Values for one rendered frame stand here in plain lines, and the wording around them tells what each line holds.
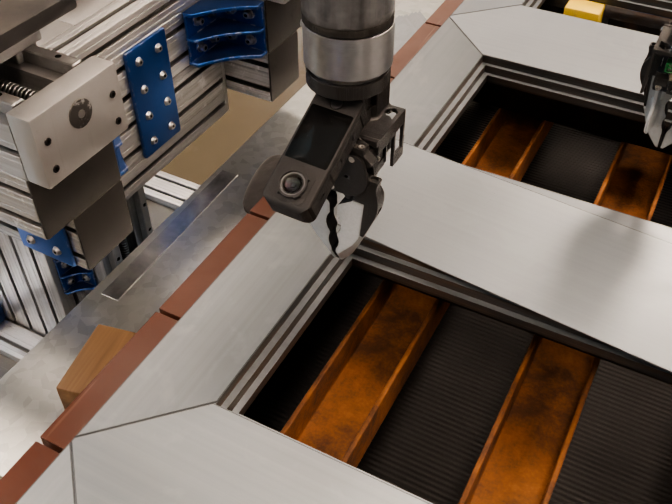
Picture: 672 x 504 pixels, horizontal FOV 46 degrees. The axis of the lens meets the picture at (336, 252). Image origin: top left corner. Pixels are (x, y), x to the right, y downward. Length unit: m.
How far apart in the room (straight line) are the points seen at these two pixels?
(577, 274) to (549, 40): 0.51
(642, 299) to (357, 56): 0.41
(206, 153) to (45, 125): 1.61
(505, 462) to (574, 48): 0.65
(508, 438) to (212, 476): 0.37
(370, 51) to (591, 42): 0.71
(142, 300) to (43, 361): 0.15
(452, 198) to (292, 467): 0.40
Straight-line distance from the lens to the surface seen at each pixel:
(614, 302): 0.87
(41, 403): 1.01
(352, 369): 0.98
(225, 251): 0.92
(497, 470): 0.91
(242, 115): 2.62
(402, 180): 0.97
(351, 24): 0.63
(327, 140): 0.66
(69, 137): 0.92
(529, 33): 1.31
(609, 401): 1.17
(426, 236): 0.89
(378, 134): 0.71
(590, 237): 0.93
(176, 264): 1.12
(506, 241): 0.90
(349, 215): 0.74
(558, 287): 0.87
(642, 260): 0.92
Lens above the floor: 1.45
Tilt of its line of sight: 44 degrees down
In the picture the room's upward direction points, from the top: straight up
